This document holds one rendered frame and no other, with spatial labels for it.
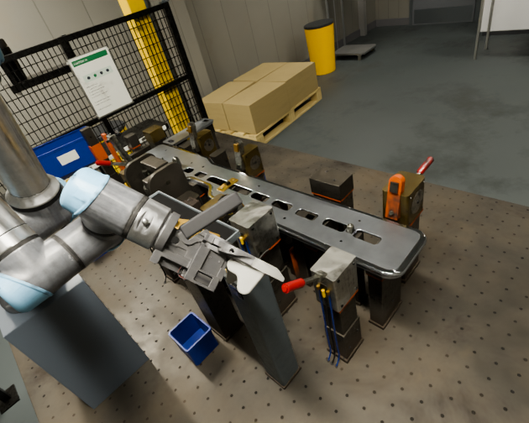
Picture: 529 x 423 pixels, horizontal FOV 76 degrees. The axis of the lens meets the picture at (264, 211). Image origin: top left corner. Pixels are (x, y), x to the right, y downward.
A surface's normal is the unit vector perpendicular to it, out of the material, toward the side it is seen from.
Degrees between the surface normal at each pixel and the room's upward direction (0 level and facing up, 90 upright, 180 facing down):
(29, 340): 90
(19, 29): 90
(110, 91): 90
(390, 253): 0
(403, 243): 0
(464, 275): 0
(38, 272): 61
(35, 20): 90
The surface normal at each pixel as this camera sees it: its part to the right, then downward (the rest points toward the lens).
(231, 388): -0.22, -0.77
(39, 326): 0.70, 0.30
